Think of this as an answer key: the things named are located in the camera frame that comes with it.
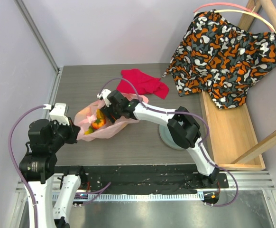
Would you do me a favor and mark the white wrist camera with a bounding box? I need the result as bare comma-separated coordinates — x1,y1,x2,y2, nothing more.
97,89,111,107
44,103,69,125

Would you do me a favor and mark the pink plastic bag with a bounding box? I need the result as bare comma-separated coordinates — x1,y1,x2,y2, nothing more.
74,99,139,142

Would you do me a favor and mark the orange fake pumpkin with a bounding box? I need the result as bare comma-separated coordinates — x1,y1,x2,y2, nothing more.
91,119,106,130

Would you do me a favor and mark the pink hoop tube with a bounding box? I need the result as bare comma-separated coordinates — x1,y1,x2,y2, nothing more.
193,2,255,14

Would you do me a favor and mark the orange fake fruit in bag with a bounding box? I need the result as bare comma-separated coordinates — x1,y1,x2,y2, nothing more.
96,109,106,119

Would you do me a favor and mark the aluminium rail frame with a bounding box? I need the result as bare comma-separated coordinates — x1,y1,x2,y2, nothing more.
14,0,276,228

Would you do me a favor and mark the yellow fake fruit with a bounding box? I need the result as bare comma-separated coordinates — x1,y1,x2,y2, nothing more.
84,126,94,135

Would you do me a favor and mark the patterned orange black fabric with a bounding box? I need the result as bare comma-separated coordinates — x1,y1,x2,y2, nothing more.
164,10,276,110

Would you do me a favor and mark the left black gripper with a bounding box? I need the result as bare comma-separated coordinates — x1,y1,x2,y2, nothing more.
48,115,81,150

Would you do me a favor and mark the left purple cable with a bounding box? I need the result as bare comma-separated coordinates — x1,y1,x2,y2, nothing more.
8,104,111,228

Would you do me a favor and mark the red cloth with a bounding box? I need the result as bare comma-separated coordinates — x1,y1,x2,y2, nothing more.
121,69,169,99

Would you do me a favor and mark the wooden tray frame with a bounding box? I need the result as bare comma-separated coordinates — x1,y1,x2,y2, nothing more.
200,0,276,171

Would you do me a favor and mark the cream hoop tube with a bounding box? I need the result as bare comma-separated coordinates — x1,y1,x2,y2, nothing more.
214,9,276,32

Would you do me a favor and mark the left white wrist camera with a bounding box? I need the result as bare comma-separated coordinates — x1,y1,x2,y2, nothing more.
44,103,69,125

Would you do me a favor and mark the grey-green plate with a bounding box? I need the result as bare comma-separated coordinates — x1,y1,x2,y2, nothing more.
159,125,185,150

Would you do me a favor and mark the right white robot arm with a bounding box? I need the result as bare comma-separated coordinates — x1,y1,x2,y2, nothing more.
97,89,219,188

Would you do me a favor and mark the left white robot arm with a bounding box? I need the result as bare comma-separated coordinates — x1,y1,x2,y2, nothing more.
19,118,88,228

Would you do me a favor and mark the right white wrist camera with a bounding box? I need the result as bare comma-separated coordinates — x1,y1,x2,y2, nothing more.
97,89,111,107

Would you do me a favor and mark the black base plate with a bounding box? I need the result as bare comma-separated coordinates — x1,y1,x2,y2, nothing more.
52,163,230,196

